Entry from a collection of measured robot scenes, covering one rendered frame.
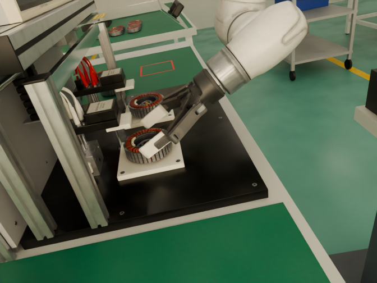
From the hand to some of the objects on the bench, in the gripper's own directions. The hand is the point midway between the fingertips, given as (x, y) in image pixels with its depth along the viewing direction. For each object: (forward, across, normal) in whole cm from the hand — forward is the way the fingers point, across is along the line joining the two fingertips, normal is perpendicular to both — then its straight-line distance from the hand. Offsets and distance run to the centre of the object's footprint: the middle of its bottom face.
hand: (146, 135), depth 69 cm
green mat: (+24, +76, +4) cm, 80 cm away
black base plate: (+5, +12, -6) cm, 14 cm away
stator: (+2, 0, -4) cm, 4 cm away
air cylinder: (+16, 0, +2) cm, 16 cm away
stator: (+2, +24, -4) cm, 24 cm away
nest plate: (+3, 0, -5) cm, 6 cm away
